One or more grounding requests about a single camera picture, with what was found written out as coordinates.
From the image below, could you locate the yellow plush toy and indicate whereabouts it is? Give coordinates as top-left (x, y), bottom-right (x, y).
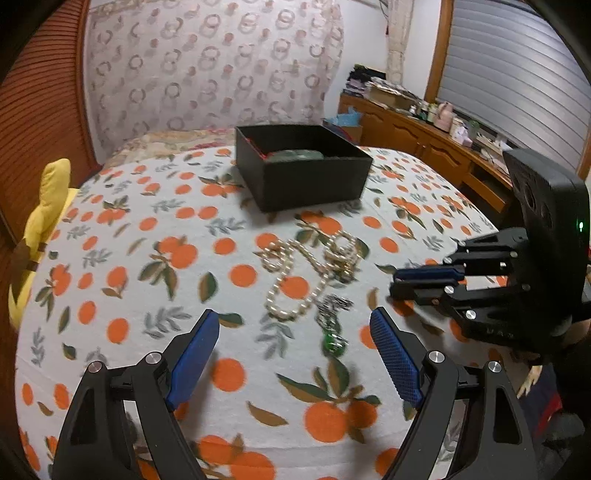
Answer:
top-left (8, 158), bottom-right (77, 331)

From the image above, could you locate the person's right hand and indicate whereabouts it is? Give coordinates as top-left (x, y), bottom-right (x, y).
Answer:
top-left (562, 319), bottom-right (591, 346)

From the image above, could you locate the cream lace window curtain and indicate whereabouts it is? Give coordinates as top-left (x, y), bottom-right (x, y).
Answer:
top-left (386, 0), bottom-right (415, 84)

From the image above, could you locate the pink circle pattern curtain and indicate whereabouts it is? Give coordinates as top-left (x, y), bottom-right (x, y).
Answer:
top-left (84, 1), bottom-right (344, 159)

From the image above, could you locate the black camera box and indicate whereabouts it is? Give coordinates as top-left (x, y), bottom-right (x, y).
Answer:
top-left (503, 148), bottom-right (590, 279)

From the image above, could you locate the pale green jade bangle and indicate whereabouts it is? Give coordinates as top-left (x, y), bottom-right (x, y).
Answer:
top-left (266, 149), bottom-right (325, 163)

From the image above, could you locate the pink kettle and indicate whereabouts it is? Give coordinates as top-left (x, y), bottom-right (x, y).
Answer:
top-left (433, 102), bottom-right (455, 133)

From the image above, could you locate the wooden sideboard cabinet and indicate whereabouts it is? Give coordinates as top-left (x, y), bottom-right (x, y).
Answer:
top-left (339, 93), bottom-right (514, 217)

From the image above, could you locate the orange print white blanket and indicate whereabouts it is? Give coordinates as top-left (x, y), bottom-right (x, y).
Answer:
top-left (15, 148), bottom-right (526, 479)

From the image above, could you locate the blue gift bag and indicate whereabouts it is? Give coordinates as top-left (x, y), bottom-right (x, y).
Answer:
top-left (324, 106), bottom-right (363, 128)

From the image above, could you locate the black square jewelry box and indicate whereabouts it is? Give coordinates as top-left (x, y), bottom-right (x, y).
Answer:
top-left (235, 124), bottom-right (373, 213)

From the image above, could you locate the brown louvered wardrobe door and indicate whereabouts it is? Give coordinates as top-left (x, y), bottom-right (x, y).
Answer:
top-left (1, 1), bottom-right (99, 242)

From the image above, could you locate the white pearl necklace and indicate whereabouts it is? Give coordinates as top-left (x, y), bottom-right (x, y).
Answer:
top-left (255, 232), bottom-right (366, 322)

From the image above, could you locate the green pendant silver chain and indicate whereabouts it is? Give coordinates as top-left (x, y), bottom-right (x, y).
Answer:
top-left (314, 294), bottom-right (355, 357)

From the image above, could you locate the floral bed quilt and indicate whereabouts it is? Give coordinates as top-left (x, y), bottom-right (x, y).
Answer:
top-left (104, 128), bottom-right (235, 168)

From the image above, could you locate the grey window blind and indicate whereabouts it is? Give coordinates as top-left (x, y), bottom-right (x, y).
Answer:
top-left (438, 1), bottom-right (590, 169)

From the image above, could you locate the gold clasp pearl bracelet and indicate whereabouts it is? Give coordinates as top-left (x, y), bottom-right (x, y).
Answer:
top-left (322, 232), bottom-right (366, 283)

